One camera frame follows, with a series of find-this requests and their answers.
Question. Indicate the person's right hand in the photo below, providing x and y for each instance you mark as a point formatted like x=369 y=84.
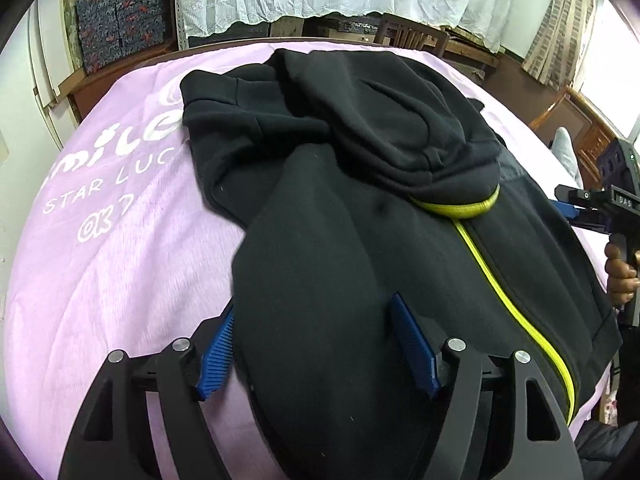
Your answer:
x=619 y=275

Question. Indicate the black hooded jacket yellow zipper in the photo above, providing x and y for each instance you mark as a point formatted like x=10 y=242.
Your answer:
x=380 y=240

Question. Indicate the grey cushion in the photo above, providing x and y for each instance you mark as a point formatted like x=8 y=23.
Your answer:
x=566 y=152

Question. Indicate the white board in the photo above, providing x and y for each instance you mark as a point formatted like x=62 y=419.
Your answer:
x=50 y=65

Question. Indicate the dark wooden chair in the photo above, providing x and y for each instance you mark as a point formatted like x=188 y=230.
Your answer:
x=415 y=35

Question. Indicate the pink printed blanket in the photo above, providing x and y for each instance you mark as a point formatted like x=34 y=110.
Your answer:
x=130 y=260

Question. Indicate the person's dark trousers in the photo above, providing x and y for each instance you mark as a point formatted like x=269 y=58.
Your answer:
x=607 y=452

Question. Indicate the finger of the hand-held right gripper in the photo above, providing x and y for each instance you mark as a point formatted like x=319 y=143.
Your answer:
x=580 y=194
x=582 y=219

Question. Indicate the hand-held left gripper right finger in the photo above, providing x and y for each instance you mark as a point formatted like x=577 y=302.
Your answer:
x=415 y=355

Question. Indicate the stack of blue patterned boxes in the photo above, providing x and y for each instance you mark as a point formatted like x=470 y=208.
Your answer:
x=120 y=22

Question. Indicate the wooden cabinet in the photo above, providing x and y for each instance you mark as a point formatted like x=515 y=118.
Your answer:
x=575 y=120

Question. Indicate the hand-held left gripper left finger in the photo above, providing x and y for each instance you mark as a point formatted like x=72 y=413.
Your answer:
x=217 y=360

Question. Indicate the striped curtain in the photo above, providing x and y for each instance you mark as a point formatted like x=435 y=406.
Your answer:
x=562 y=25

